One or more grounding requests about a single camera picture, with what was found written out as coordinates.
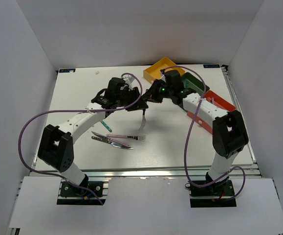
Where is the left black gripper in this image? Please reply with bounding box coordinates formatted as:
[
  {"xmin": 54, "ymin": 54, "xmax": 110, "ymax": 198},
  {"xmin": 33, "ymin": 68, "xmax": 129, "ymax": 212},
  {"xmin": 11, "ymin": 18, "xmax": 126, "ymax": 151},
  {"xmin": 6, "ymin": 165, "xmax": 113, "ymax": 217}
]
[{"xmin": 115, "ymin": 87, "xmax": 149, "ymax": 112}]

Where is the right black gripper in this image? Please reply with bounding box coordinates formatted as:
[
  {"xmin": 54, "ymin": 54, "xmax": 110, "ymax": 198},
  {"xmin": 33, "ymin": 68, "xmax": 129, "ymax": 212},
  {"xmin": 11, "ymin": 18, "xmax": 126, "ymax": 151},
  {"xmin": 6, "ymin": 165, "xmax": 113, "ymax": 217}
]
[{"xmin": 143, "ymin": 79, "xmax": 174, "ymax": 103}]

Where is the green handled knife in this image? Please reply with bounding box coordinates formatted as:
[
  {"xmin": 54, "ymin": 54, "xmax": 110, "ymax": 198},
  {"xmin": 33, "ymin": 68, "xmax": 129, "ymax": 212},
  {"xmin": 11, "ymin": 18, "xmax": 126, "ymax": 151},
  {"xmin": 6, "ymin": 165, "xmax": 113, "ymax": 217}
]
[{"xmin": 100, "ymin": 121, "xmax": 112, "ymax": 132}]

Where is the dark handled fork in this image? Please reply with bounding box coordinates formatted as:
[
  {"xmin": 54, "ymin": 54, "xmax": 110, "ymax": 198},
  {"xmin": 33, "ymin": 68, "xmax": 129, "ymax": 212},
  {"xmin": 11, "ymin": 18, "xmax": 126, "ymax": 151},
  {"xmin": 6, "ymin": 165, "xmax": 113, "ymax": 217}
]
[{"xmin": 138, "ymin": 109, "xmax": 147, "ymax": 131}]

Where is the pink handled fork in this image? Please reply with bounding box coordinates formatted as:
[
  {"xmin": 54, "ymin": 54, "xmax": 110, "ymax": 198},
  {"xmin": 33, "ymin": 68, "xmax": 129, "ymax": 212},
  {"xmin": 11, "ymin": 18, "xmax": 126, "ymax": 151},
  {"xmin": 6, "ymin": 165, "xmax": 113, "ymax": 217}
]
[{"xmin": 107, "ymin": 134, "xmax": 146, "ymax": 141}]

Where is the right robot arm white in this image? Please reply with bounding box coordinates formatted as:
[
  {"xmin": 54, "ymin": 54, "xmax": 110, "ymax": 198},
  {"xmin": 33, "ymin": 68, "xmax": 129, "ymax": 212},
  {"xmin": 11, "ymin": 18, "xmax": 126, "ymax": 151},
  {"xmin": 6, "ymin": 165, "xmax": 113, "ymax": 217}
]
[{"xmin": 142, "ymin": 70, "xmax": 249, "ymax": 195}]

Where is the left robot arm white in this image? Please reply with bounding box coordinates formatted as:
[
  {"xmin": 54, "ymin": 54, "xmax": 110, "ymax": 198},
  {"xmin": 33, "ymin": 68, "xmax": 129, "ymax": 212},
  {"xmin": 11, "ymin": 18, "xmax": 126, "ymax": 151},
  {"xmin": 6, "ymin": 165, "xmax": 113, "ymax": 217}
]
[{"xmin": 37, "ymin": 73, "xmax": 143, "ymax": 195}]

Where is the yellow container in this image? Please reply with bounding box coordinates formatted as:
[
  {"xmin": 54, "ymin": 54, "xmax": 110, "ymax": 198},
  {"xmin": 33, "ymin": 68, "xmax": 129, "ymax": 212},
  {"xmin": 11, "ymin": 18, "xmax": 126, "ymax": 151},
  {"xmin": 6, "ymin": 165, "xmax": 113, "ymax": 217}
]
[{"xmin": 143, "ymin": 57, "xmax": 176, "ymax": 84}]

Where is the green container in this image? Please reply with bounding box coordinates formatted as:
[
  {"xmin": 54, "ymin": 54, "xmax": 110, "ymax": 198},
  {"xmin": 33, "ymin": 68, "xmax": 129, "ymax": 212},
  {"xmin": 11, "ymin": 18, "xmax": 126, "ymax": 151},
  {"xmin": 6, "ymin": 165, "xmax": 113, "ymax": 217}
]
[{"xmin": 181, "ymin": 72, "xmax": 204, "ymax": 95}]

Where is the right blue table label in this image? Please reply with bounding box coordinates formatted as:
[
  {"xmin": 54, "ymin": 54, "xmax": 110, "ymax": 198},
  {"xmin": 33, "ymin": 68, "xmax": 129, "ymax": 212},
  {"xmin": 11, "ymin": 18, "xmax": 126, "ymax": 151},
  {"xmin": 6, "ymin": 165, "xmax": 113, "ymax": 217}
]
[{"xmin": 203, "ymin": 64, "xmax": 220, "ymax": 69}]

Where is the blue table label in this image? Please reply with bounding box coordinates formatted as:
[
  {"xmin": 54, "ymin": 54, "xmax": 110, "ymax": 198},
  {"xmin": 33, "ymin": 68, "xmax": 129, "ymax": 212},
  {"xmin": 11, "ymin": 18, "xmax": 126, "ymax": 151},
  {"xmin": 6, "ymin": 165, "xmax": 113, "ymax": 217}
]
[
  {"xmin": 203, "ymin": 64, "xmax": 220, "ymax": 69},
  {"xmin": 58, "ymin": 68, "xmax": 76, "ymax": 73}
]

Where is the orange container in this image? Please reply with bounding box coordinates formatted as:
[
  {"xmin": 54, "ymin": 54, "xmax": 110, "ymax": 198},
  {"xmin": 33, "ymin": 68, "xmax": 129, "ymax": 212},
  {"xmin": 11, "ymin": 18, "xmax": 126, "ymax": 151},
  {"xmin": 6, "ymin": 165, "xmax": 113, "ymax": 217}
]
[{"xmin": 183, "ymin": 90, "xmax": 236, "ymax": 135}]

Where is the left blue table label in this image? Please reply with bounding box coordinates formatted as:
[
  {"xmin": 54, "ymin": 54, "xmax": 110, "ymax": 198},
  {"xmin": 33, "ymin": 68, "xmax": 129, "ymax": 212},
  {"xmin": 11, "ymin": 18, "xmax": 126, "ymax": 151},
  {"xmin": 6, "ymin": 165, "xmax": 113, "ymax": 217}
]
[{"xmin": 58, "ymin": 68, "xmax": 76, "ymax": 73}]

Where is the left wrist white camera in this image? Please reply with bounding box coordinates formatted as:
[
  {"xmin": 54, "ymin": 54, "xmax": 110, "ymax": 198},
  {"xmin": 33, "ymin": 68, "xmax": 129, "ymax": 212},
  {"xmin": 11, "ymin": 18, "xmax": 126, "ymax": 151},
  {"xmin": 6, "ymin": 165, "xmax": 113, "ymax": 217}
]
[{"xmin": 121, "ymin": 74, "xmax": 135, "ymax": 87}]

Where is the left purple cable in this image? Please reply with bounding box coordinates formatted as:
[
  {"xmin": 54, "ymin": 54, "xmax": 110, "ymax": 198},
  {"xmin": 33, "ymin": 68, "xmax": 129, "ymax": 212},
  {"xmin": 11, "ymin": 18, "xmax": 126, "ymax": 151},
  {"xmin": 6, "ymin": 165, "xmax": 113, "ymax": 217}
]
[{"xmin": 18, "ymin": 72, "xmax": 143, "ymax": 205}]

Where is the purple cable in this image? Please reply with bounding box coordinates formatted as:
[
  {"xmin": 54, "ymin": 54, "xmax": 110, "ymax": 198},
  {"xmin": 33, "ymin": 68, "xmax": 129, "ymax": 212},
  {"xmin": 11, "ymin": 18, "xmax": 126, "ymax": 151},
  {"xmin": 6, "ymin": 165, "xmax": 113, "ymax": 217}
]
[
  {"xmin": 160, "ymin": 65, "xmax": 246, "ymax": 201},
  {"xmin": 18, "ymin": 72, "xmax": 143, "ymax": 205}
]

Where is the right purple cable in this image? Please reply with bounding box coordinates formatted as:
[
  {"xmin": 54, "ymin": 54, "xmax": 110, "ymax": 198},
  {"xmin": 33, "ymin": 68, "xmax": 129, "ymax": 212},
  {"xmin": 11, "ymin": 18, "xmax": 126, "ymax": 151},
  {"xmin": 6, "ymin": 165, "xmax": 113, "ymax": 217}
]
[{"xmin": 160, "ymin": 65, "xmax": 246, "ymax": 201}]

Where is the pink handled knife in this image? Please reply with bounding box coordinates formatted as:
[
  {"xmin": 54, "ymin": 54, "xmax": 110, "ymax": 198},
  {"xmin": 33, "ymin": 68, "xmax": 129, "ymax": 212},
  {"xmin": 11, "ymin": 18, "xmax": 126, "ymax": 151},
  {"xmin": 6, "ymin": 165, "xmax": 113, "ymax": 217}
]
[{"xmin": 92, "ymin": 131, "xmax": 132, "ymax": 149}]

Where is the dark handled knife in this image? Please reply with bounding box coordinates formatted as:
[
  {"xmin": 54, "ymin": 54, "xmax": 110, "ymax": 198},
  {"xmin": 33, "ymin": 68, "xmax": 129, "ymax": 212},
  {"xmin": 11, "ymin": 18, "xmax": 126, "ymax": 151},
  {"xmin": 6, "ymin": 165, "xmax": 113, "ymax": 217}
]
[{"xmin": 91, "ymin": 136, "xmax": 133, "ymax": 150}]

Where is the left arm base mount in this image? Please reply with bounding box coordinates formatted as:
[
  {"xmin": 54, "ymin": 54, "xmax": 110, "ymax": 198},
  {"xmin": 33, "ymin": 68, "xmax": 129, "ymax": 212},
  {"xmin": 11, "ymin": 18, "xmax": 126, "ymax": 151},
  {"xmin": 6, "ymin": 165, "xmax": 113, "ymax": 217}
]
[{"xmin": 57, "ymin": 181, "xmax": 108, "ymax": 206}]

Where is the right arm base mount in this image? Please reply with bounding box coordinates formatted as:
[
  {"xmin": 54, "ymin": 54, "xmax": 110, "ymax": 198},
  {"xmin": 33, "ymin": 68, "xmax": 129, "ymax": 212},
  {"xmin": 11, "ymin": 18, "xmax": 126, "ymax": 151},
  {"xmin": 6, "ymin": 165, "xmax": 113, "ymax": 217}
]
[{"xmin": 185, "ymin": 180, "xmax": 237, "ymax": 208}]

